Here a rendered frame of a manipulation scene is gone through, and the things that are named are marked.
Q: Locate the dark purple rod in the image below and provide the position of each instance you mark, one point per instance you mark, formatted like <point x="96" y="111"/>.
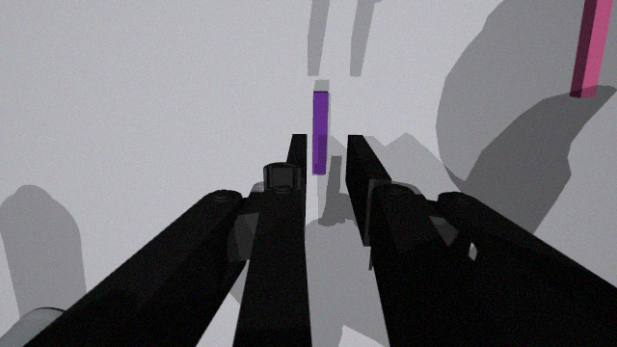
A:
<point x="320" y="121"/>

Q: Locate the pink rod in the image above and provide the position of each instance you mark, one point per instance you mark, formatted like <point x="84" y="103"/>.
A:
<point x="590" y="48"/>

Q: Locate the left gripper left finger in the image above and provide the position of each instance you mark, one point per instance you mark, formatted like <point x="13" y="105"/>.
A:
<point x="168" y="292"/>

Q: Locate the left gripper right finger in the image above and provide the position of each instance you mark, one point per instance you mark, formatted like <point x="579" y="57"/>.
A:
<point x="537" y="296"/>

